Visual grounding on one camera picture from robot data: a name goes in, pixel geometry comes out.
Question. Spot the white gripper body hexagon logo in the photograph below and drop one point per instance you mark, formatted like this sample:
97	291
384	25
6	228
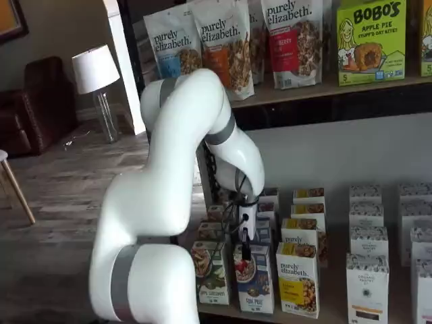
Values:
248	219

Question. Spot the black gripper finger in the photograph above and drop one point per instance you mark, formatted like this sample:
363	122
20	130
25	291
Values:
246	251

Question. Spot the blue and white oatmeal box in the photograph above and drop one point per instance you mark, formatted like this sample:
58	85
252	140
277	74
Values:
253	290
271	194
267	209
263	233

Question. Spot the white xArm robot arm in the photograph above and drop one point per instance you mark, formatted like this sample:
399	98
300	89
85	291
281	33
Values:
152	202

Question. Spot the green oatmeal box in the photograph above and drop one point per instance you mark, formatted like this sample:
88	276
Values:
223	197
214	212
209	231
212	287

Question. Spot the yellow purely elizabeth box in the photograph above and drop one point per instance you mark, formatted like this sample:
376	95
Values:
308	194
297	280
307	209
298	233

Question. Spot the white organic pantry box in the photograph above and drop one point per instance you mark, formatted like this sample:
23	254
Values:
368	241
422	243
415	192
366	216
425	290
416	212
366	194
368	287

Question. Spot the green Bobo's apple pie box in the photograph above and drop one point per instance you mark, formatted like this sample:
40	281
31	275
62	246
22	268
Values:
371	44

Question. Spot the yellow snack box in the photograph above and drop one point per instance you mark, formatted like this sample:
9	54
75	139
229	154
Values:
427	40

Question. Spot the red label granola bag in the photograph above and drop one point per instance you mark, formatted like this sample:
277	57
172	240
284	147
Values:
290	50

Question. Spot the blue label granola bag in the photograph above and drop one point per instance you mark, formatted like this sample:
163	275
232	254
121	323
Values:
168	40

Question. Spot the white shade table lamp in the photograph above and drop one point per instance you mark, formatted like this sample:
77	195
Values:
94	67

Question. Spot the wooden leg stool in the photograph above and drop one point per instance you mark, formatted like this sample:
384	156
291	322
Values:
18	192

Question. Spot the brown leather armchair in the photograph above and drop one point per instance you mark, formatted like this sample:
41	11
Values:
40	111

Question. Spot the black metal shelving rack frame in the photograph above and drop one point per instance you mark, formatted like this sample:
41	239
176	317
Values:
303	108

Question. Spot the dark framed wall picture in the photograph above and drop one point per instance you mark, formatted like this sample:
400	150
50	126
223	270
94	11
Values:
10	17

